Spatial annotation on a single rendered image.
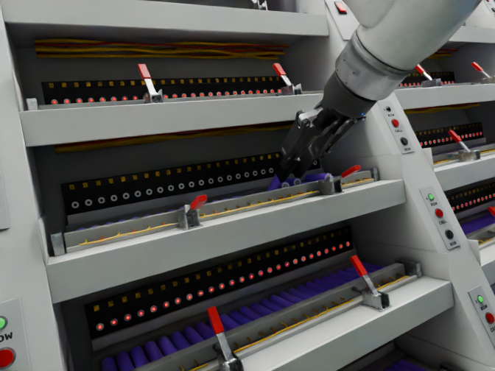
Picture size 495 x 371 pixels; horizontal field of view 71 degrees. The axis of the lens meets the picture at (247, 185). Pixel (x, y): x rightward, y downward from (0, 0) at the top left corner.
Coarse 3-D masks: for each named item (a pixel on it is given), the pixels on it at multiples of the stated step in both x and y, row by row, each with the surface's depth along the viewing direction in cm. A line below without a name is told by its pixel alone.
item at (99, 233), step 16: (352, 176) 69; (368, 176) 71; (272, 192) 60; (288, 192) 61; (304, 192) 63; (208, 208) 54; (224, 208) 56; (240, 208) 55; (112, 224) 48; (128, 224) 49; (144, 224) 50; (160, 224) 51; (80, 240) 46; (96, 240) 47
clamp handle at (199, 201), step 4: (200, 196) 43; (204, 196) 43; (196, 200) 44; (200, 200) 43; (204, 200) 43; (192, 204) 45; (196, 204) 44; (200, 204) 44; (184, 208) 49; (188, 208) 49; (192, 208) 45; (196, 208) 46; (188, 212) 48; (192, 212) 48
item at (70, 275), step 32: (352, 160) 78; (384, 160) 70; (192, 192) 67; (224, 192) 70; (352, 192) 61; (384, 192) 65; (224, 224) 49; (256, 224) 52; (288, 224) 55; (320, 224) 58; (64, 256) 43; (96, 256) 42; (128, 256) 43; (160, 256) 45; (192, 256) 47; (64, 288) 40; (96, 288) 41
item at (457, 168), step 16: (448, 128) 106; (464, 128) 110; (480, 128) 115; (432, 144) 103; (448, 144) 106; (464, 144) 83; (480, 144) 110; (432, 160) 72; (448, 160) 84; (464, 160) 83; (480, 160) 80; (448, 176) 74; (464, 176) 77; (480, 176) 80
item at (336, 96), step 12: (336, 72) 49; (336, 84) 48; (324, 96) 51; (336, 96) 49; (348, 96) 48; (360, 96) 48; (324, 108) 51; (336, 108) 50; (348, 108) 49; (360, 108) 49; (324, 120) 53
